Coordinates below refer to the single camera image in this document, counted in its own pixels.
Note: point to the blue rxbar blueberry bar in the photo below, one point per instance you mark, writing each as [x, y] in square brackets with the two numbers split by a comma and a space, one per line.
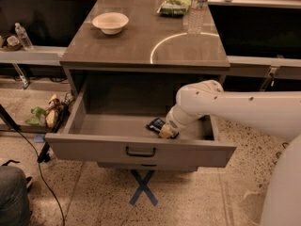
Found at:
[156, 125]

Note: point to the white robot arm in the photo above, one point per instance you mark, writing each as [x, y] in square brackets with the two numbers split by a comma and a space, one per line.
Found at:
[274, 113]

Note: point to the person's leg in jeans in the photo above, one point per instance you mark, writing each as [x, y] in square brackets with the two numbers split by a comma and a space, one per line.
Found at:
[14, 202]

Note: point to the round items on ledge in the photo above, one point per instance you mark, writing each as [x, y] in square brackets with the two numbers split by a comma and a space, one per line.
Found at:
[9, 44]

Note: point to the white bowl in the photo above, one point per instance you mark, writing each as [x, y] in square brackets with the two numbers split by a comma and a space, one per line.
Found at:
[110, 23]

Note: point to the clear water bottle on counter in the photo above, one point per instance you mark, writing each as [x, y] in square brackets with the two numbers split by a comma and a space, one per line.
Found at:
[196, 16]

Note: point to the brown snack bag on floor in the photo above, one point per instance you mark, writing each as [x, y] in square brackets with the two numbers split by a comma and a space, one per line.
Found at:
[52, 111]

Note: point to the grey lower drawer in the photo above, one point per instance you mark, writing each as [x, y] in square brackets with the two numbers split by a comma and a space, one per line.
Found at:
[147, 167]

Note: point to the green chip bag on floor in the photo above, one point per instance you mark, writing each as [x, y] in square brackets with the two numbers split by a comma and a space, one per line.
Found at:
[37, 118]

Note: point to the blue tape cross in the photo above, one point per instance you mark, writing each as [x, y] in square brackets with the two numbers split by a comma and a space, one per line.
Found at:
[143, 187]

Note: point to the open grey top drawer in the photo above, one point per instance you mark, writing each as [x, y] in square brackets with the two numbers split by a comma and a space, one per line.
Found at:
[108, 124]

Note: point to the green snack bag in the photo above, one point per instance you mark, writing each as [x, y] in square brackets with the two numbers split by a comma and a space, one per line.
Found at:
[174, 8]

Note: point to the black tripod leg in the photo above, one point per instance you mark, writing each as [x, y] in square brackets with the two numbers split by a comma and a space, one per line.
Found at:
[9, 125]

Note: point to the small water bottle on ledge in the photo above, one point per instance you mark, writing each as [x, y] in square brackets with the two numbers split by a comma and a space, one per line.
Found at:
[23, 37]

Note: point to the grey drawer cabinet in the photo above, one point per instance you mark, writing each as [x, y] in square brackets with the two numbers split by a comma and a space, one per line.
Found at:
[149, 43]

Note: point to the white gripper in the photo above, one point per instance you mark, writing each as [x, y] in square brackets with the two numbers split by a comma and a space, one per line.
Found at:
[172, 122]

